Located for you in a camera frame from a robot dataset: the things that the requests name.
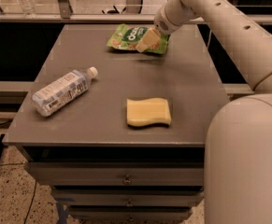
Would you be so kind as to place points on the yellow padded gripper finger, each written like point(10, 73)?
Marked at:
point(150, 38)

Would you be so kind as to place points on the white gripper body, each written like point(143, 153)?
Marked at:
point(163, 24)

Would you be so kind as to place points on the green rice chip bag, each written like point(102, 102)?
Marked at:
point(126, 38)

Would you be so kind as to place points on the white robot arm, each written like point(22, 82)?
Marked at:
point(238, 149)

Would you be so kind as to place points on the yellow sponge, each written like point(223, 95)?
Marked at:
point(146, 112)

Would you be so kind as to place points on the grey drawer cabinet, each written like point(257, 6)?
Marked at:
point(93, 128)

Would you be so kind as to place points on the clear plastic water bottle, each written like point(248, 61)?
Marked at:
point(62, 91)

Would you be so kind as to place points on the middle drawer with knob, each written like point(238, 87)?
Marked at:
point(128, 197)

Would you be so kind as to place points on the drawer with knob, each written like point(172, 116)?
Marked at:
point(95, 174)
point(129, 213)
point(128, 197)

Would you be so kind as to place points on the top drawer with knob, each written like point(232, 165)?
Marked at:
point(95, 174)

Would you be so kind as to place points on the bottom drawer with knob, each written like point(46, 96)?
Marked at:
point(129, 213)

